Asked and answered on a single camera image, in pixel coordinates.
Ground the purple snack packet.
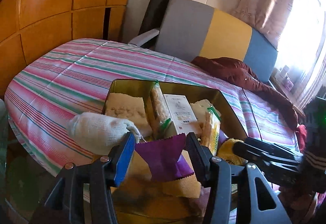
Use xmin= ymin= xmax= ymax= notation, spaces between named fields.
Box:
xmin=135 ymin=133 xmax=194 ymax=182
xmin=218 ymin=130 xmax=229 ymax=146

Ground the white cosmetic carton box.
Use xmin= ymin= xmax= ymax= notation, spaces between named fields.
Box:
xmin=164 ymin=94 xmax=202 ymax=138

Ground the gold tin box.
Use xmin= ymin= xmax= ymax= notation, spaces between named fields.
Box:
xmin=107 ymin=79 xmax=247 ymax=223

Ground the wooden window shelf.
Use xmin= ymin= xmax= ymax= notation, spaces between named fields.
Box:
xmin=269 ymin=76 xmax=305 ymax=119

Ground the purple box on shelf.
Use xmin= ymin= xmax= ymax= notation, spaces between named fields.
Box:
xmin=282 ymin=77 xmax=294 ymax=91

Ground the maroon down jacket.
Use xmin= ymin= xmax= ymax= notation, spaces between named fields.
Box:
xmin=192 ymin=57 xmax=298 ymax=131

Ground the striped pink green bedspread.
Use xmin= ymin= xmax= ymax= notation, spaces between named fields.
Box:
xmin=4 ymin=38 xmax=299 ymax=175

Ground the green glass side table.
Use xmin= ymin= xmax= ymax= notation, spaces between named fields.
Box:
xmin=0 ymin=99 xmax=8 ymax=191

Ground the grey yellow blue sofa chair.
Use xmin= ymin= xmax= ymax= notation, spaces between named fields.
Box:
xmin=129 ymin=0 xmax=277 ymax=83

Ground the black rolled mat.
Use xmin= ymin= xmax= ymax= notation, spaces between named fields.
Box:
xmin=139 ymin=0 xmax=170 ymax=35

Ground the orange wooden wardrobe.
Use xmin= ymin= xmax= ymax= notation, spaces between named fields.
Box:
xmin=1 ymin=0 xmax=128 ymax=93

